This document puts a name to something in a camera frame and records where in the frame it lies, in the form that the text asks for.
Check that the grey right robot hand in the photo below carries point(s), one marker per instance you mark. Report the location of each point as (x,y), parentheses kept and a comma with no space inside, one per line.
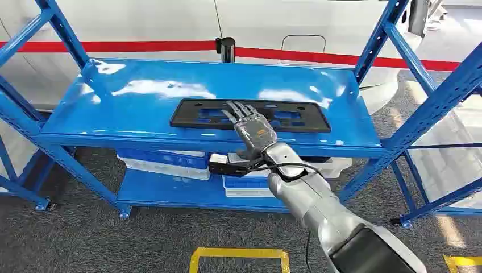
(254,130)

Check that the black plastic panel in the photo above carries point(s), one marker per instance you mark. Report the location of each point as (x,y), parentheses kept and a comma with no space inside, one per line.
(188,113)

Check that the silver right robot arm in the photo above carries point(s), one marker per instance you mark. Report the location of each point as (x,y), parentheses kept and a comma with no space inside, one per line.
(324,211)

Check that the white plastic bin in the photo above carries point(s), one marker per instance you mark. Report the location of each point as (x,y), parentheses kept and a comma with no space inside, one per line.
(165,172)
(339,167)
(244,193)
(188,153)

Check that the black plastic parts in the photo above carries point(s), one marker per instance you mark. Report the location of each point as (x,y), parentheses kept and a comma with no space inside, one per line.
(316,159)

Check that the red barrier belt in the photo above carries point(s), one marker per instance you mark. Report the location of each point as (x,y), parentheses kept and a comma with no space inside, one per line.
(113,46)
(339,58)

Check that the yellow floor tape square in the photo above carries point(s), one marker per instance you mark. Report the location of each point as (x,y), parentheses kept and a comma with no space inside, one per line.
(237,252)
(461,260)

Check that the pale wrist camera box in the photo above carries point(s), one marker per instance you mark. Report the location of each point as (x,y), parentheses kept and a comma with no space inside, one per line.
(226,165)

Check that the black stanchion post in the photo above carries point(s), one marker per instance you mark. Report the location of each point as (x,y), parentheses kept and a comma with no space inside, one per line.
(227,49)

